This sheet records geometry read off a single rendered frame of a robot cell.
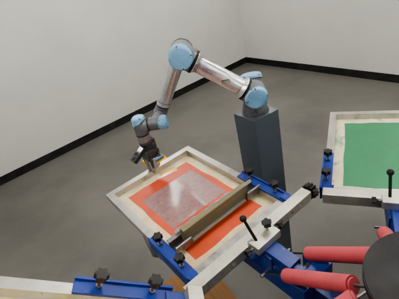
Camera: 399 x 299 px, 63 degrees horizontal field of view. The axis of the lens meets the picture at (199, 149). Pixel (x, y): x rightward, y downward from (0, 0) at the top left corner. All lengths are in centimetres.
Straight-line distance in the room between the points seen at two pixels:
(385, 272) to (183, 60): 114
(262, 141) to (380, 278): 115
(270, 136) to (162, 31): 381
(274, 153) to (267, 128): 19
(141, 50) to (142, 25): 37
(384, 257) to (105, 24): 459
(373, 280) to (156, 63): 487
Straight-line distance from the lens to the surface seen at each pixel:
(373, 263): 93
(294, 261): 127
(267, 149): 193
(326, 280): 104
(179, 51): 155
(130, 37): 518
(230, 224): 152
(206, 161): 187
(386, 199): 147
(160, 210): 169
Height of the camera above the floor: 204
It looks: 31 degrees down
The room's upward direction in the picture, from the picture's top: 14 degrees counter-clockwise
